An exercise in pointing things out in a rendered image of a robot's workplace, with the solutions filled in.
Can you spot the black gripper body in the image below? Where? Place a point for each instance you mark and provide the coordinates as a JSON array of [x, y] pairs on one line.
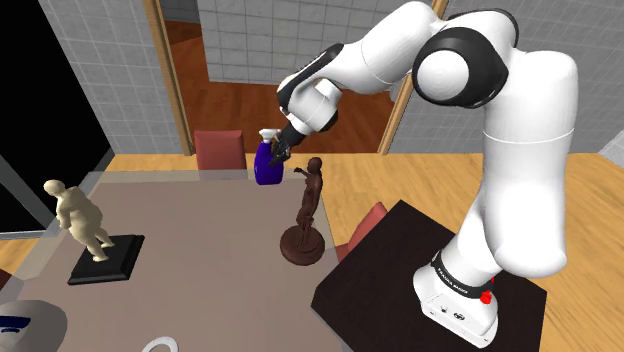
[[284, 140]]

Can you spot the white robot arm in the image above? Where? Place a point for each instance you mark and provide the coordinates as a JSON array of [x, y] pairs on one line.
[[526, 146]]

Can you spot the blue spray bottle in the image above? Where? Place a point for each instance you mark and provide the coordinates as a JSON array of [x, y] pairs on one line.
[[265, 168]]

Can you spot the dark brown figure statue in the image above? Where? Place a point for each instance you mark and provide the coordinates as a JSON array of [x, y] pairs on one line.
[[308, 214]]

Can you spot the dark robot stand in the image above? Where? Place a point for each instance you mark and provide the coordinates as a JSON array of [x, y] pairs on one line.
[[385, 292]]

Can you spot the beige figure on black base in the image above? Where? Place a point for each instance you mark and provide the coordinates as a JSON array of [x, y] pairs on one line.
[[83, 224]]

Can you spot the dark window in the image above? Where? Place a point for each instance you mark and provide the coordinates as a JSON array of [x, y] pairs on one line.
[[39, 112]]

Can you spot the grey rounded object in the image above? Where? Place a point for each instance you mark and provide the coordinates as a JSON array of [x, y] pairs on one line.
[[34, 324]]

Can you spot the wooden door frame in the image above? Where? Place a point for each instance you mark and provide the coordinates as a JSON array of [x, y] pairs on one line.
[[168, 78]]

